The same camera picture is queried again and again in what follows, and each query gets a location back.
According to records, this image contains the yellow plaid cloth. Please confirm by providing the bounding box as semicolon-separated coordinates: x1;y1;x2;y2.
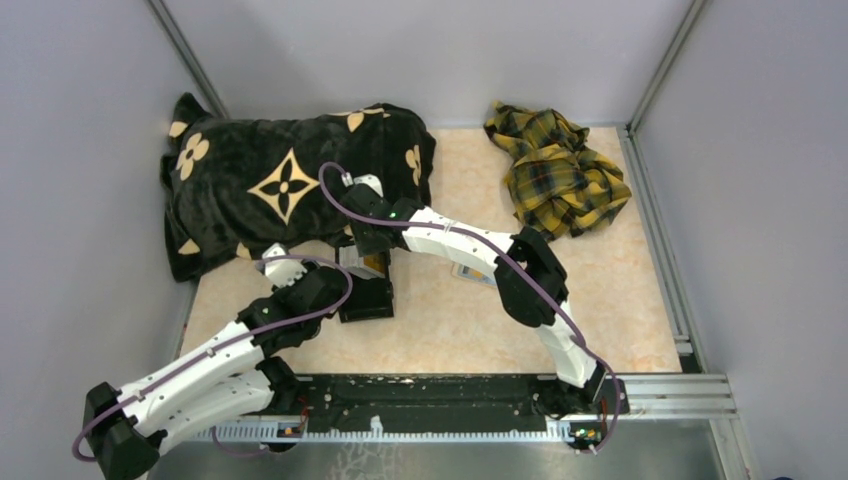
484;101;632;241

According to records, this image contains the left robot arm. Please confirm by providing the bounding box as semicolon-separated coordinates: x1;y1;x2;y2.
71;255;353;479

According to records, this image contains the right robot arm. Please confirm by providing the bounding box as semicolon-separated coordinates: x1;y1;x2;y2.
333;184;606;412

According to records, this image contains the black rectangular box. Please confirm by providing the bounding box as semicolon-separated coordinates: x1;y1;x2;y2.
335;245;395;323

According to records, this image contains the black floral plush blanket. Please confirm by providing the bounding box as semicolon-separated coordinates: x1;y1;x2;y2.
160;93;437;282

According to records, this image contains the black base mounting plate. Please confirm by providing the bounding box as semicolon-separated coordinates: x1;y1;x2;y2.
247;374;630;434

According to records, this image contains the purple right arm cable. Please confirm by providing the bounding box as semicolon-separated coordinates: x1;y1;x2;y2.
317;162;625;455

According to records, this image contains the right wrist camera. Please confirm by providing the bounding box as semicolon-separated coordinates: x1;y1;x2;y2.
353;174;384;197

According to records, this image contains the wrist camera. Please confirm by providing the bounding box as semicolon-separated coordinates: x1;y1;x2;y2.
256;243;307;288
353;174;384;197

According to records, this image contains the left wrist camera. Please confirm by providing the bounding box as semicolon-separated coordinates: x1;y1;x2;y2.
256;243;307;288

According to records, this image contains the white cable duct strip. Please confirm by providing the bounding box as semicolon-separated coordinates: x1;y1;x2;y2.
215;420;574;443

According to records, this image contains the aluminium front rail frame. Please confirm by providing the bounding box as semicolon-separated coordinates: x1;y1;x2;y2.
139;374;738;425

